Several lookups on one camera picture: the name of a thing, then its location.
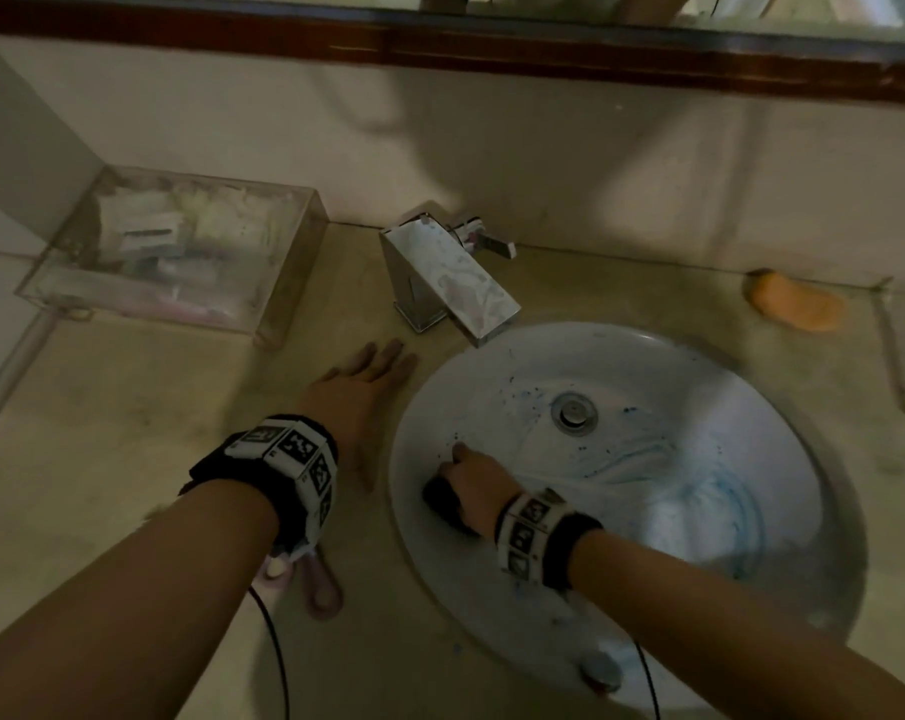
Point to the white round sink basin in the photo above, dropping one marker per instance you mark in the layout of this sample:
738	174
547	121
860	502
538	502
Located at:
670	472

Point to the white toiletry packet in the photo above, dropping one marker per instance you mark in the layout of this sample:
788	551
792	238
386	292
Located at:
148	232

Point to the person's right forearm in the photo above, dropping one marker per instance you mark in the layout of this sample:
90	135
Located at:
722	637

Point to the black scrubbing sponge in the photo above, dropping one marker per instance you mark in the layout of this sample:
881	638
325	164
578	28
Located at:
441	502

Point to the wood framed mirror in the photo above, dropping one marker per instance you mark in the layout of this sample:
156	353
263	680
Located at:
452	44

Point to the person's left forearm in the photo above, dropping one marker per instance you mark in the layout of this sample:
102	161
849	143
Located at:
122	607

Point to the person's left fingers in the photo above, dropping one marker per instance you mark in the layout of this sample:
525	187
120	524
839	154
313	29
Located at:
385	361

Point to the clear acrylic amenity box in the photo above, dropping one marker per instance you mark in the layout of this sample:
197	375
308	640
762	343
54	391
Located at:
174	254

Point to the chrome sink drain stopper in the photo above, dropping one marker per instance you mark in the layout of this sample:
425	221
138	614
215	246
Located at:
574	412

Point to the person's right hand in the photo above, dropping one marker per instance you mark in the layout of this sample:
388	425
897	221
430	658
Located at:
486	487

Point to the pile of wrapped toiletries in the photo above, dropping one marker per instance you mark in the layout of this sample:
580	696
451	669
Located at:
227	232

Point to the person's left hand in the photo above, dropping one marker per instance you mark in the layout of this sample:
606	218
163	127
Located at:
351	412

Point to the person's right fingers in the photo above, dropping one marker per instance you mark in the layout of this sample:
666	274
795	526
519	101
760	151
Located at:
466	453

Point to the orange soap bar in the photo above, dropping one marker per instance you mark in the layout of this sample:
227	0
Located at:
794	301

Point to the chrome square faucet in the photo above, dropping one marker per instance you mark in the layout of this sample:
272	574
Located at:
445	281

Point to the black marker wristband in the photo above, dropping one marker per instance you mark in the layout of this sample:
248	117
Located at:
287	461
538	536

